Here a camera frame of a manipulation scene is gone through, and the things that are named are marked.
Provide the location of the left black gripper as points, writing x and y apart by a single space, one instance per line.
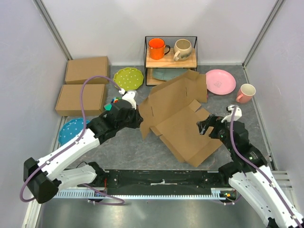
138 119

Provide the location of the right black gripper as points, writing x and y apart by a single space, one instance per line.
212 120

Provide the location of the brown cardboard box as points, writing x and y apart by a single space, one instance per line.
171 111

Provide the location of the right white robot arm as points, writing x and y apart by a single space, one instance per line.
249 174

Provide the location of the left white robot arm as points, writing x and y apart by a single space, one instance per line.
50 174

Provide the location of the front folded cardboard box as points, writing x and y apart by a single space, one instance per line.
94 97

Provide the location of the folded cardboard box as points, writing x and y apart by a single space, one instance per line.
79 70
94 97

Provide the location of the rear folded cardboard box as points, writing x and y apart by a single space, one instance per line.
79 70

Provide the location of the rainbow flower plush toy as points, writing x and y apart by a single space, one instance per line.
115 100

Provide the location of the green dotted plate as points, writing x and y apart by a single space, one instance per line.
129 78

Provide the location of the pink plate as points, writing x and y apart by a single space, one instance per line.
220 82

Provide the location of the teal rectangular dish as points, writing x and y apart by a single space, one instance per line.
167 74

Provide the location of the pink mug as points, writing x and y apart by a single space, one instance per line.
245 93

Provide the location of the blue dotted plate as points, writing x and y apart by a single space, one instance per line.
70 130

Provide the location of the orange mug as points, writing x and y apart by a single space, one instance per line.
157 48

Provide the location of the beige ceramic mug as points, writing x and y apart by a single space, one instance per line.
182 50

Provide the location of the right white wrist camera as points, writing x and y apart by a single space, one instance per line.
234 113

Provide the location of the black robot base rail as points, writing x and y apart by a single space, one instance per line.
122 178

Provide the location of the black wire wooden shelf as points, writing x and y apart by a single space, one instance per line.
167 61

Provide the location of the white slotted cable duct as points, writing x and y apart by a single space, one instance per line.
85 193

